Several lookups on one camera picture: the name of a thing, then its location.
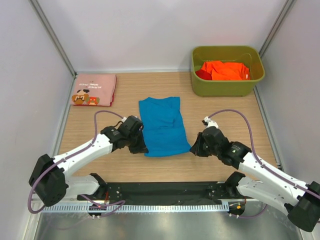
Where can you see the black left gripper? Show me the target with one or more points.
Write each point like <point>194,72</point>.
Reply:
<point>136,141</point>

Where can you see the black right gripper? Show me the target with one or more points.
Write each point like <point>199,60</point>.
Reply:
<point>200,145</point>

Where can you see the blue t shirt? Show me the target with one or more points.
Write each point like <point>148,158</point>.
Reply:
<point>163,127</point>

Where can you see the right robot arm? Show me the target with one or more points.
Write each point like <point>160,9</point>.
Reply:
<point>257,179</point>

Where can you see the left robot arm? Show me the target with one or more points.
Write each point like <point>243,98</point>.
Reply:
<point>52,178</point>

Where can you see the folded pink t shirt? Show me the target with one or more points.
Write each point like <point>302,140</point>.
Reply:
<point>94,90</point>

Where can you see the red t shirt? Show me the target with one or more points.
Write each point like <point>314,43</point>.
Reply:
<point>202,74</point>

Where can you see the orange t shirt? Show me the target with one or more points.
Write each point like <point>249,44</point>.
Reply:
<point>226,71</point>

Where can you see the olive green plastic bin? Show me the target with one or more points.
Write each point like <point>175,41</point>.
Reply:
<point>226,53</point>

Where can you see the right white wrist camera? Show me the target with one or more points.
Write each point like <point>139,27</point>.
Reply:
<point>208,122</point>

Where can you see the white slotted cable duct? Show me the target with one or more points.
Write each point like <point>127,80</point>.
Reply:
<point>89,208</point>

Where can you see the aluminium front rail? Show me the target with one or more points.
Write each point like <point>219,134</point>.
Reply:
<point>238,180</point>

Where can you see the left aluminium frame post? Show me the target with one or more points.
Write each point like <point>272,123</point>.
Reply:
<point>52,35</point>

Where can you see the aluminium frame post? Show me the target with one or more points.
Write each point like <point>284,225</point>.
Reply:
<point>52,35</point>
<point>285,10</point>

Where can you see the right aluminium frame post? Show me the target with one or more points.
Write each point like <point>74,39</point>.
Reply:
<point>285,10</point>

